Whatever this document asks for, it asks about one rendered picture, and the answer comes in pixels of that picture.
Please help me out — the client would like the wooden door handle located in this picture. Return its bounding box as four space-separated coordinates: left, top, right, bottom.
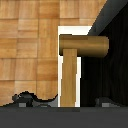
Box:
59 34 110 108

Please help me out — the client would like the black door frame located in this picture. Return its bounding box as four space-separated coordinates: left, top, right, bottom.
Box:
79 0 128 108

